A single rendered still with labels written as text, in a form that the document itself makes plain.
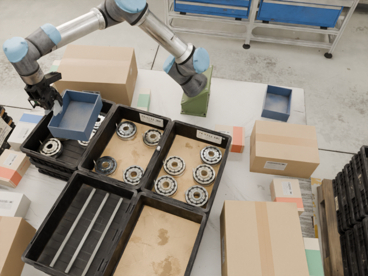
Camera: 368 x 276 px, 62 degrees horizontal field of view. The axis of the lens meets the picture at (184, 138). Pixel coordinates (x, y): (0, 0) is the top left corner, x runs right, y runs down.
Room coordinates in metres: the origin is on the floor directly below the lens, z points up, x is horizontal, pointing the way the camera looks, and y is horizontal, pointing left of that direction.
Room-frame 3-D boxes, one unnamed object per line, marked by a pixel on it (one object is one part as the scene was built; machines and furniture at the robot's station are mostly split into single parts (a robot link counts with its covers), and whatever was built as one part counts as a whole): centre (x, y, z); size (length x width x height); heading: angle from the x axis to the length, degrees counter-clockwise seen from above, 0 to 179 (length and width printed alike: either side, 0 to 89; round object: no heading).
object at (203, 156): (0.76, -0.13, 0.86); 0.10 x 0.10 x 0.01
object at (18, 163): (0.74, 0.87, 0.74); 0.16 x 0.12 x 0.07; 165
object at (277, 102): (1.20, -0.54, 0.74); 0.20 x 0.15 x 0.07; 165
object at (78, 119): (0.80, 0.45, 1.10); 0.20 x 0.15 x 0.07; 172
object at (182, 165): (0.70, 0.04, 0.86); 0.10 x 0.10 x 0.01
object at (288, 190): (0.60, -0.49, 0.74); 0.16 x 0.12 x 0.07; 179
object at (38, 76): (0.80, 0.54, 1.34); 0.08 x 0.08 x 0.05
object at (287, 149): (0.85, -0.50, 0.78); 0.30 x 0.22 x 0.16; 83
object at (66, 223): (0.40, 0.39, 0.87); 0.40 x 0.30 x 0.11; 161
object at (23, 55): (0.80, 0.54, 1.42); 0.09 x 0.08 x 0.11; 149
